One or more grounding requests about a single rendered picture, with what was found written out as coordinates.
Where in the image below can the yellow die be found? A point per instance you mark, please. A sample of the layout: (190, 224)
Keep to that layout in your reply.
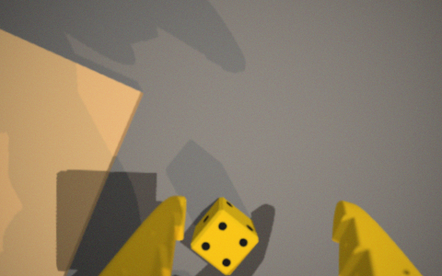
(224, 237)

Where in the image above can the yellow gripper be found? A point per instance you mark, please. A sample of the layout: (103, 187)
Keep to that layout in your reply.
(364, 247)

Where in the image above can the tan mat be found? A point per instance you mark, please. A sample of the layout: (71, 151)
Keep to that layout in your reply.
(61, 128)

